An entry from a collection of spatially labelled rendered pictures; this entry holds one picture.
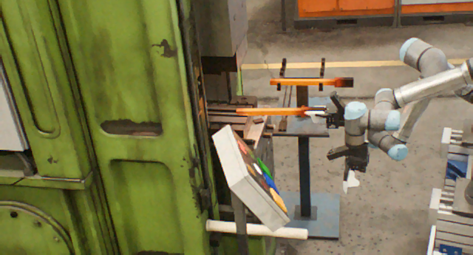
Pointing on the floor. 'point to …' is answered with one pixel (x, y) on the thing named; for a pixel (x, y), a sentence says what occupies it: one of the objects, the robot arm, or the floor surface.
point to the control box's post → (242, 231)
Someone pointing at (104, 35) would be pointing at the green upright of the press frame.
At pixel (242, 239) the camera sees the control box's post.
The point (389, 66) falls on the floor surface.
